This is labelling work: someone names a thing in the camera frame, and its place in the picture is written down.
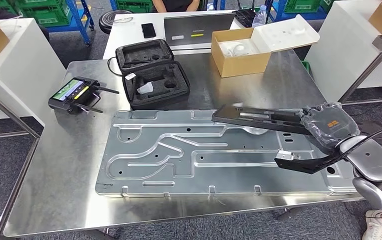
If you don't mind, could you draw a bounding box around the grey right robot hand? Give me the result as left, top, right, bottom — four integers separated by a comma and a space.
295, 101, 361, 154

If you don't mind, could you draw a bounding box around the black plastic mounting panel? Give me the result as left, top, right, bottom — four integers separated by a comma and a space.
211, 103, 315, 137

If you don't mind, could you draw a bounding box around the blue metal shelf rack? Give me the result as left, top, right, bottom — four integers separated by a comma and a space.
109, 0, 324, 23
45, 0, 96, 47

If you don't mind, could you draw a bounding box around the stainless steel workbench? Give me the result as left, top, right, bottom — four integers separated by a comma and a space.
0, 48, 365, 240

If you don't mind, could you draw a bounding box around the open cardboard box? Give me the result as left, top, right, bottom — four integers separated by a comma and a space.
210, 13, 321, 79

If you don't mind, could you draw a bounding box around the white device in box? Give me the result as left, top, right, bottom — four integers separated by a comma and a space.
219, 39, 259, 57

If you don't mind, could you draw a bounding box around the green plastic crate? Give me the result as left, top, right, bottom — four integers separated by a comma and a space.
13, 0, 73, 28
283, 0, 323, 14
115, 0, 154, 14

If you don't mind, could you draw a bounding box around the clear water bottle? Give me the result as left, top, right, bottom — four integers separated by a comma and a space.
251, 4, 269, 29

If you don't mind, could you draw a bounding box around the embossed metal plate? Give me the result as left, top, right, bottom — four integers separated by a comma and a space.
94, 108, 360, 200

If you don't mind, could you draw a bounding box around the black keyboard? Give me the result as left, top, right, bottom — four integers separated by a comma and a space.
233, 8, 257, 30

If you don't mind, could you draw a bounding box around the black foam-lined case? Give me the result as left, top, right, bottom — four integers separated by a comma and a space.
115, 38, 192, 112

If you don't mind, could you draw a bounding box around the grey laptop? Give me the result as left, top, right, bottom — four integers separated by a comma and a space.
163, 12, 237, 52

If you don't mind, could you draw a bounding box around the white paper slip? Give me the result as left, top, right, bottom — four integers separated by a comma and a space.
136, 81, 154, 96

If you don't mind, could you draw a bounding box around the person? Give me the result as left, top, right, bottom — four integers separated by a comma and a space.
152, 0, 200, 13

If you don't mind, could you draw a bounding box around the black smartphone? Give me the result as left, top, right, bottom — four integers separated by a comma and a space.
140, 22, 158, 40

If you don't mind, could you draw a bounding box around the white desk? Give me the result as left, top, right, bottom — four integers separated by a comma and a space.
102, 9, 321, 61

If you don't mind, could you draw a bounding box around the black round stool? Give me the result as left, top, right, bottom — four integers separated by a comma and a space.
98, 9, 134, 35

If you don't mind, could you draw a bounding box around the black remote controller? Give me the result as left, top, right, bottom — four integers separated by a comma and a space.
47, 76, 121, 116

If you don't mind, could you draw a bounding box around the black camera bracket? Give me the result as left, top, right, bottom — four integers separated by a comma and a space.
274, 149, 347, 176

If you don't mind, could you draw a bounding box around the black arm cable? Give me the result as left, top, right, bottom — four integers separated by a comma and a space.
334, 127, 382, 157

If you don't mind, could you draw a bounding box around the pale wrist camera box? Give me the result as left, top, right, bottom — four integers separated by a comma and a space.
276, 149, 301, 162

